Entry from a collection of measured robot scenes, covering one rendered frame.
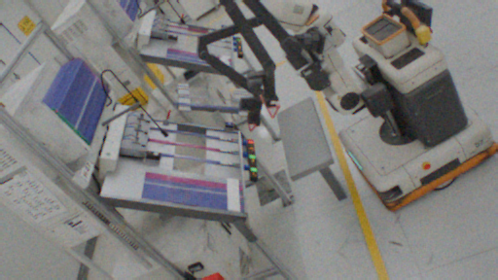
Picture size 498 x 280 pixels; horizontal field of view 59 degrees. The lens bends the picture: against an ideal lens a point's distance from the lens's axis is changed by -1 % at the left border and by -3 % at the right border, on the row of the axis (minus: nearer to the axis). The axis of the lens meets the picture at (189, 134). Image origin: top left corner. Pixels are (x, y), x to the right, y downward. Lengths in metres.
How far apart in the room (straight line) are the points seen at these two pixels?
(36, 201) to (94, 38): 1.47
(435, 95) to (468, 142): 0.36
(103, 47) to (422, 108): 2.13
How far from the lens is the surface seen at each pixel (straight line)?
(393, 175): 2.61
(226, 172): 2.42
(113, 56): 3.38
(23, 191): 2.25
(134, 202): 2.16
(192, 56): 3.41
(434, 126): 2.56
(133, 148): 2.36
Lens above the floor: 2.17
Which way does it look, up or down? 29 degrees down
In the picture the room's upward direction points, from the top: 40 degrees counter-clockwise
